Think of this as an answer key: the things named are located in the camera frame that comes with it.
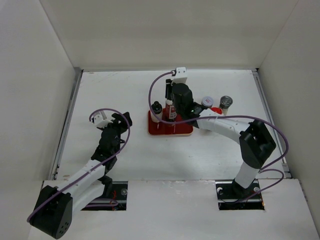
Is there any white lid spice jar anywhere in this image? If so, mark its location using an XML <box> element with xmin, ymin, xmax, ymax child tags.
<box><xmin>201</xmin><ymin>96</ymin><xmax>214</xmax><ymax>109</ymax></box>

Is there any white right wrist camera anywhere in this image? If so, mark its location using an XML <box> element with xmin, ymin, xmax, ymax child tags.
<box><xmin>171</xmin><ymin>67</ymin><xmax>188</xmax><ymax>86</ymax></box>

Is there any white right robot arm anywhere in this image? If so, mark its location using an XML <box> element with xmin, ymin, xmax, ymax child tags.
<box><xmin>165</xmin><ymin>79</ymin><xmax>276</xmax><ymax>198</ymax></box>

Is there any dark red sauce bottle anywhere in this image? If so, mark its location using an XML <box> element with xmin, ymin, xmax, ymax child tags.
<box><xmin>165</xmin><ymin>99</ymin><xmax>177</xmax><ymax>122</ymax></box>

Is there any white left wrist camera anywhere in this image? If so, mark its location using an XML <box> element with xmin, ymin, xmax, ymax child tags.
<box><xmin>89</xmin><ymin>111</ymin><xmax>112</xmax><ymax>129</ymax></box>

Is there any grey lid spice jar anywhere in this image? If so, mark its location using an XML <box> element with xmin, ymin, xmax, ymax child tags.
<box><xmin>219</xmin><ymin>95</ymin><xmax>233</xmax><ymax>116</ymax></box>

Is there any red lacquer tray gold rim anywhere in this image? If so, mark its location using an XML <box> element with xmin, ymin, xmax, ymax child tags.
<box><xmin>147</xmin><ymin>110</ymin><xmax>194</xmax><ymax>137</ymax></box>

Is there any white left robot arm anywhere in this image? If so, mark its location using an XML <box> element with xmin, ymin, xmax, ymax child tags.
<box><xmin>27</xmin><ymin>110</ymin><xmax>133</xmax><ymax>240</ymax></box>

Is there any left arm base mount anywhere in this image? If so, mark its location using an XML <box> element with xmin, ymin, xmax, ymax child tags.
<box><xmin>82</xmin><ymin>176</ymin><xmax>129</xmax><ymax>211</ymax></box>

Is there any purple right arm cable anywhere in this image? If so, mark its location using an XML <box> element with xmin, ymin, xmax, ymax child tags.
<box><xmin>148</xmin><ymin>70</ymin><xmax>289</xmax><ymax>201</ymax></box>

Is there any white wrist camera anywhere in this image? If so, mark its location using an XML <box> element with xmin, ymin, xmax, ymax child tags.
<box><xmin>89</xmin><ymin>111</ymin><xmax>112</xmax><ymax>129</ymax></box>
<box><xmin>171</xmin><ymin>67</ymin><xmax>188</xmax><ymax>86</ymax></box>

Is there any black cap clear bottle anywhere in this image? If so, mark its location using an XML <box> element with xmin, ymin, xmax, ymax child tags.
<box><xmin>150</xmin><ymin>101</ymin><xmax>163</xmax><ymax>123</ymax></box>

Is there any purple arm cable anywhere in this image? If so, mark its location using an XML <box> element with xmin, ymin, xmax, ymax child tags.
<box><xmin>148</xmin><ymin>70</ymin><xmax>289</xmax><ymax>201</ymax></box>
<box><xmin>26</xmin><ymin>107</ymin><xmax>133</xmax><ymax>224</ymax></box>

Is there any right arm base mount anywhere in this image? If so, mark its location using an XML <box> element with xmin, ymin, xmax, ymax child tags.
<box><xmin>215</xmin><ymin>180</ymin><xmax>265</xmax><ymax>211</ymax></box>

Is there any red lid white jar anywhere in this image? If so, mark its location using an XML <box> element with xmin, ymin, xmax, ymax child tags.
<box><xmin>210</xmin><ymin>107</ymin><xmax>223</xmax><ymax>115</ymax></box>

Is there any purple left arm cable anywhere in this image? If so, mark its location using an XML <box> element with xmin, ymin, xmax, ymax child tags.
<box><xmin>26</xmin><ymin>107</ymin><xmax>133</xmax><ymax>224</ymax></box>

